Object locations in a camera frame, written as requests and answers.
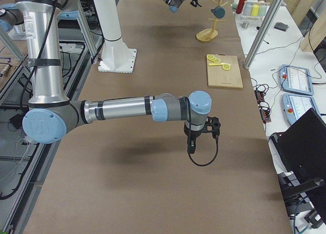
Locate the dark blue cup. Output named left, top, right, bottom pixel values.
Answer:
left=210, top=6, right=226, bottom=19

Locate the wooden cup rack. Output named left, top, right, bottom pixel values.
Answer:
left=196, top=0, right=228, bottom=42

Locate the grey cup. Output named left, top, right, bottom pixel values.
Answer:
left=242, top=2, right=253, bottom=16

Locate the small steel cup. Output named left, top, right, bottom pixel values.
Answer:
left=241, top=21, right=249, bottom=29

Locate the yellow cup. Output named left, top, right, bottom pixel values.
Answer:
left=251, top=4, right=259, bottom=16

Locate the light blue cup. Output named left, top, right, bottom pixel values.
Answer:
left=258, top=5, right=268, bottom=17

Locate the wooden cutting board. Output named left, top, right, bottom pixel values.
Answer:
left=206, top=54, right=243, bottom=89

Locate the red bottle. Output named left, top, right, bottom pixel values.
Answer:
left=235, top=0, right=246, bottom=14

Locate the lemon slice under knife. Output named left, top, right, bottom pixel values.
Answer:
left=222, top=65, right=231, bottom=70

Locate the yellow plastic knife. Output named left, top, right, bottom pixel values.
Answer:
left=208, top=63, right=226, bottom=66

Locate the lower teach pendant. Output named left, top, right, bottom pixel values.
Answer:
left=282, top=93, right=321, bottom=125

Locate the teach pendant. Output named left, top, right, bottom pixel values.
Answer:
left=279, top=64, right=314, bottom=96
left=282, top=93, right=321, bottom=125

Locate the black small device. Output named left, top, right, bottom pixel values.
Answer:
left=274, top=22, right=289, bottom=32

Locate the black laptop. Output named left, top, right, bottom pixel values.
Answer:
left=270, top=108, right=325, bottom=180

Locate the upper teach pendant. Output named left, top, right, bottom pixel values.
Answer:
left=279, top=64, right=314, bottom=96

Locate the aluminium frame post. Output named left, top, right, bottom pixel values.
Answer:
left=243, top=0, right=283, bottom=69

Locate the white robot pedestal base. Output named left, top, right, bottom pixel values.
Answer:
left=93, top=0, right=137, bottom=73

